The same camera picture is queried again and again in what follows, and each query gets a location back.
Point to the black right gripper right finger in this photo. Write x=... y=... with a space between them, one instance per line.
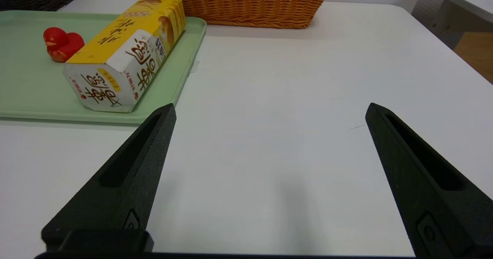
x=423 y=189

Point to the light green plastic tray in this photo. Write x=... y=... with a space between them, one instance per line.
x=27 y=86

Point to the yellow snack box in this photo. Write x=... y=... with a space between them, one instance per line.
x=123 y=47

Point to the orange wicker basket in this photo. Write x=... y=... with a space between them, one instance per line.
x=250 y=5

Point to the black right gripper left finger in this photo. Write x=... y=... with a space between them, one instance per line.
x=127 y=189

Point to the red rubber duck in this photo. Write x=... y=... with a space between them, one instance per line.
x=63 y=45

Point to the grey perforated table panel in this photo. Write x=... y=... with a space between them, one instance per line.
x=429 y=12

